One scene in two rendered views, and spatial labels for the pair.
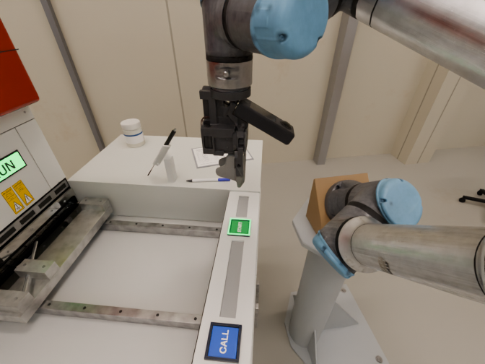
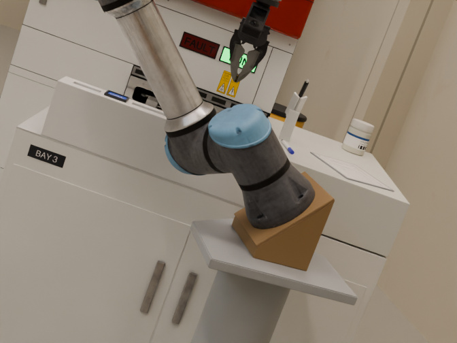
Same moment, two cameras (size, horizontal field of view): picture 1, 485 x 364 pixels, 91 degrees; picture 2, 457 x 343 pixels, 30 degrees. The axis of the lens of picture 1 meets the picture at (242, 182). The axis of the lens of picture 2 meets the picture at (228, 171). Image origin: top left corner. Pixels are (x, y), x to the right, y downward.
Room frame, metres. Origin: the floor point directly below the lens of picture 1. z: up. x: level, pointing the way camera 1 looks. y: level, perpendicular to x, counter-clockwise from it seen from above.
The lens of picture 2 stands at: (0.18, -2.03, 1.32)
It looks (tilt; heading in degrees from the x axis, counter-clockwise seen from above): 12 degrees down; 81
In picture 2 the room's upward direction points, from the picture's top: 20 degrees clockwise
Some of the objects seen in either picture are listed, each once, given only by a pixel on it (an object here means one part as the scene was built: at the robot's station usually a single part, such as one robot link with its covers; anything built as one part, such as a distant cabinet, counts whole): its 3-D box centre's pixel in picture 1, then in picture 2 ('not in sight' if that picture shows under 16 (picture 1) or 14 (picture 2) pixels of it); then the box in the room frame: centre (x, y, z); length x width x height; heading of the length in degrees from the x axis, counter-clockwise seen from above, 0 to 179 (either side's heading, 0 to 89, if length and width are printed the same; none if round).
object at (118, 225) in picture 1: (150, 227); not in sight; (0.54, 0.30, 0.84); 0.50 x 0.02 x 0.03; 85
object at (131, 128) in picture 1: (133, 133); (358, 137); (0.88, 0.43, 1.01); 0.07 x 0.07 x 0.10
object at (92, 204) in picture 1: (94, 204); not in sight; (0.59, 0.49, 0.89); 0.08 x 0.03 x 0.03; 85
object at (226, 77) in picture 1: (229, 74); not in sight; (0.42, 0.02, 1.33); 0.08 x 0.08 x 0.05
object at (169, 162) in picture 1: (164, 162); (292, 116); (0.63, 0.24, 1.03); 0.06 x 0.04 x 0.13; 85
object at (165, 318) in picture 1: (104, 313); not in sight; (0.27, 0.33, 0.84); 0.50 x 0.02 x 0.03; 85
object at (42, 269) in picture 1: (37, 269); not in sight; (0.35, 0.51, 0.89); 0.08 x 0.03 x 0.03; 85
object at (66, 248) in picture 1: (63, 250); not in sight; (0.43, 0.50, 0.87); 0.36 x 0.08 x 0.03; 175
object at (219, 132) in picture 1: (226, 120); (256, 21); (0.43, 0.03, 1.25); 0.09 x 0.08 x 0.12; 85
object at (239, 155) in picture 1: (239, 155); (239, 43); (0.40, 0.01, 1.19); 0.05 x 0.02 x 0.09; 175
